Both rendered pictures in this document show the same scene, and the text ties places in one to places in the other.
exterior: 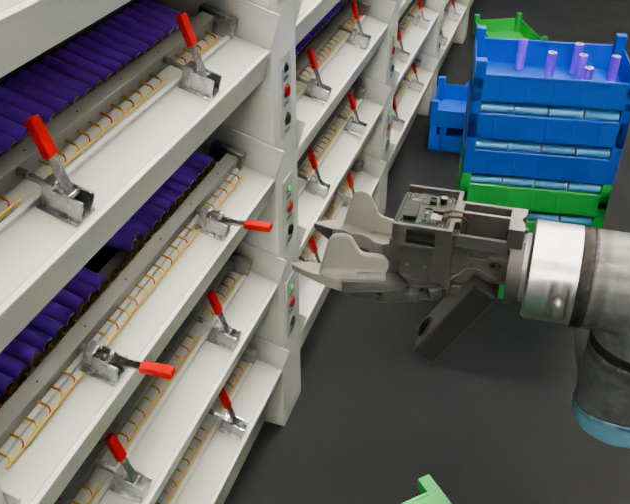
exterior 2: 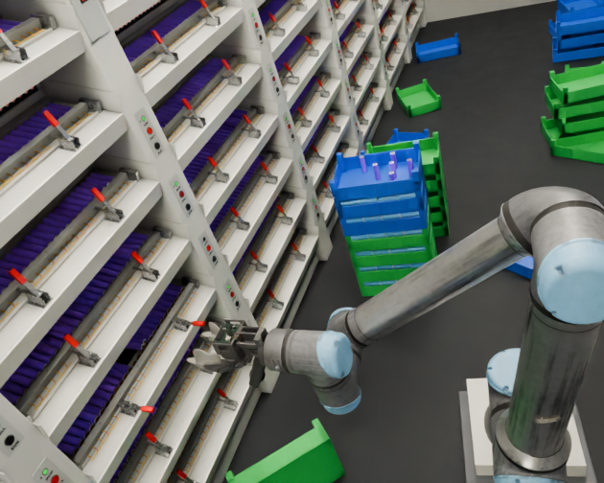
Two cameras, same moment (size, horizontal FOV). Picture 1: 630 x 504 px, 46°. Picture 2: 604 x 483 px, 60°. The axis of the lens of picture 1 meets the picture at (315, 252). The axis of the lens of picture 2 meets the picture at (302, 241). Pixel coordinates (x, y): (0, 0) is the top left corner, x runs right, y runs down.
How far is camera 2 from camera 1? 69 cm
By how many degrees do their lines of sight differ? 11
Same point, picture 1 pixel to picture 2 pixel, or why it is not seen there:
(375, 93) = (299, 194)
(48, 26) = (57, 310)
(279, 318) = not seen: hidden behind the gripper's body
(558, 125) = (384, 205)
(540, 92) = (367, 192)
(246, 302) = not seen: hidden behind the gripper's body
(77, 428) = (119, 439)
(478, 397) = (373, 359)
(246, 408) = (238, 393)
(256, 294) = not seen: hidden behind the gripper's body
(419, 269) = (230, 356)
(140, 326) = (147, 385)
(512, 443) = (388, 384)
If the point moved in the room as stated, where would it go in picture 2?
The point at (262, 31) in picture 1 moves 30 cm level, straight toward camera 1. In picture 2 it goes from (182, 232) to (166, 310)
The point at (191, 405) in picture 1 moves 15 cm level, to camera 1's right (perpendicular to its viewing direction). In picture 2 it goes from (192, 406) to (242, 399)
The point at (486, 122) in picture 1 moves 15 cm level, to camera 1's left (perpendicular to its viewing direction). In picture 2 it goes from (346, 211) to (305, 219)
